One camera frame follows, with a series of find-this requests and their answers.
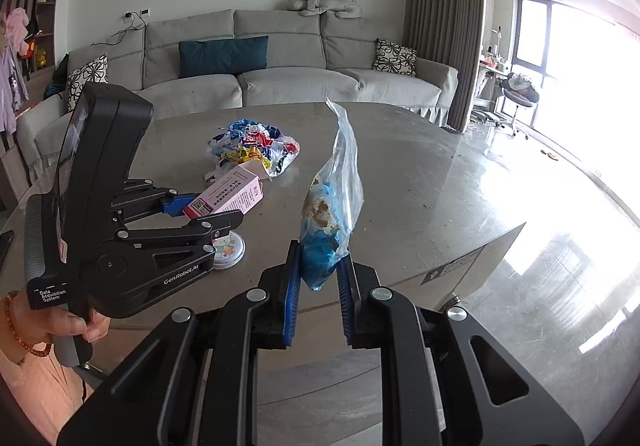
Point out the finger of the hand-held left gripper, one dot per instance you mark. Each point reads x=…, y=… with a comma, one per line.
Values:
x=175, y=207
x=200, y=231

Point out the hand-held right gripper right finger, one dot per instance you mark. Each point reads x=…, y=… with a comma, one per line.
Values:
x=345, y=306

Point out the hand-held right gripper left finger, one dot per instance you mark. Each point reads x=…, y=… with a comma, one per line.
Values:
x=290, y=296

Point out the pink cardboard box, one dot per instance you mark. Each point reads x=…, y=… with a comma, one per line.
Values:
x=230, y=196

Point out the bluish plastic bag blue contents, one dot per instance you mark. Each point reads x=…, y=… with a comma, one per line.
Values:
x=325, y=226

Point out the colourful plastic bag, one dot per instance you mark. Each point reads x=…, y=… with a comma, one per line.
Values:
x=255, y=145

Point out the person's left hand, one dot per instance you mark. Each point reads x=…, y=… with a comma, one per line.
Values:
x=50, y=326

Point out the round cartoon tin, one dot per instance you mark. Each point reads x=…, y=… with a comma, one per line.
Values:
x=231, y=251

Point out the floral black white pillow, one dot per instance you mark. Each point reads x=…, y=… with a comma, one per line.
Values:
x=395, y=56
x=87, y=80

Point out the black white table sticker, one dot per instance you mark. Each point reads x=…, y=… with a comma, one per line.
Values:
x=450, y=268

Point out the purple hanging clothes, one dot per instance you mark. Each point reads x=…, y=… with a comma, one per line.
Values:
x=10, y=85

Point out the teal pillow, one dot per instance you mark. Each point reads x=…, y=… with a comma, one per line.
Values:
x=222, y=56

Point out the wooden shelf with toys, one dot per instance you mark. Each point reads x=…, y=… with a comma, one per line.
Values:
x=45, y=10

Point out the pink plush toy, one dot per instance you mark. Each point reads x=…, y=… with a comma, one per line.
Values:
x=17, y=23

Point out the light grey sofa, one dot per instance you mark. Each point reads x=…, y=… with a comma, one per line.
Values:
x=290, y=85

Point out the grey coffee table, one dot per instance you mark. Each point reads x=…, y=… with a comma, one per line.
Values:
x=505, y=246

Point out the grey stuffed toy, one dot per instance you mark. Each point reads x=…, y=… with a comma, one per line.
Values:
x=320, y=5

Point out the pair of slippers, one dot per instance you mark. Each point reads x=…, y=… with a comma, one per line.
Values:
x=550, y=154

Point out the cluttered white desk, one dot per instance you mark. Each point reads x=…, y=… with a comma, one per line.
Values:
x=487, y=70

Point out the swivel chair with clothes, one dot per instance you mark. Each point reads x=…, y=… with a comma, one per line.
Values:
x=517, y=88

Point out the grey curtain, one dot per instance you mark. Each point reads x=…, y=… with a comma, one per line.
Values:
x=445, y=25

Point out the white sheer curtain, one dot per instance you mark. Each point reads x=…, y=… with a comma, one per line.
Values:
x=595, y=90

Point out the white wall socket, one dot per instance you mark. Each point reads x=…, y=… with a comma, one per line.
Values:
x=144, y=13

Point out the dark window frame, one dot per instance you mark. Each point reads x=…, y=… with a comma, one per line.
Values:
x=532, y=30

